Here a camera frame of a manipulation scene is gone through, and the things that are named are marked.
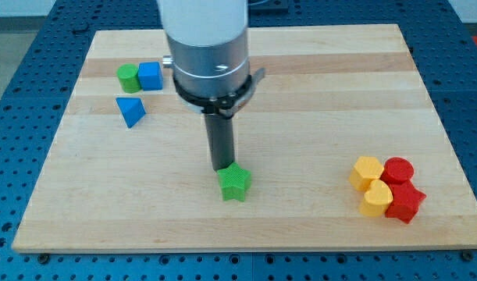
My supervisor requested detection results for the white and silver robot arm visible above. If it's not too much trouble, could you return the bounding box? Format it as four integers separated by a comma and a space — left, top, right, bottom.
157, 0, 250, 98

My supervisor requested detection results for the blue cube block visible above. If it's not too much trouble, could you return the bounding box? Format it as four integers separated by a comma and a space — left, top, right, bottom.
138, 62, 163, 91

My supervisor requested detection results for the black cylindrical pointer rod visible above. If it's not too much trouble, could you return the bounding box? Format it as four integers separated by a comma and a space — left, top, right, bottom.
205, 114, 235, 171

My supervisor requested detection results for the green star block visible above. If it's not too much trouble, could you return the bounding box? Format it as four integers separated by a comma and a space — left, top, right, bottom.
217, 162, 251, 202

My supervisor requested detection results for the light wooden board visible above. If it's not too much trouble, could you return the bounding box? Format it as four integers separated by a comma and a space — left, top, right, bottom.
12, 24, 477, 254

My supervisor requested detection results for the blue triangular prism block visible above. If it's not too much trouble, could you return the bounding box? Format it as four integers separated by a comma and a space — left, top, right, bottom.
116, 97, 146, 128

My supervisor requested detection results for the green cylinder block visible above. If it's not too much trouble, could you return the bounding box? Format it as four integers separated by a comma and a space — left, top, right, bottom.
116, 63, 141, 94

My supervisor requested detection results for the yellow pentagon block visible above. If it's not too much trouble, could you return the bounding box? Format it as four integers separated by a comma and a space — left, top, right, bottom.
348, 156, 384, 191

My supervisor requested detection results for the yellow heart block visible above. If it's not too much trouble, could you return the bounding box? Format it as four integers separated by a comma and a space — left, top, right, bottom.
358, 180, 393, 217

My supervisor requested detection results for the red cylinder block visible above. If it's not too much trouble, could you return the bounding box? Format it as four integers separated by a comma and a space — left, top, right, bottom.
380, 157, 415, 183

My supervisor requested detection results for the red star block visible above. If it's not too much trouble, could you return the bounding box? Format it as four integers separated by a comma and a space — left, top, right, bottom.
385, 180, 426, 224

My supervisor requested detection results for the black mounting clamp ring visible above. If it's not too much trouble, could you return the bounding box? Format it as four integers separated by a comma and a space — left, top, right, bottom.
172, 67, 267, 119

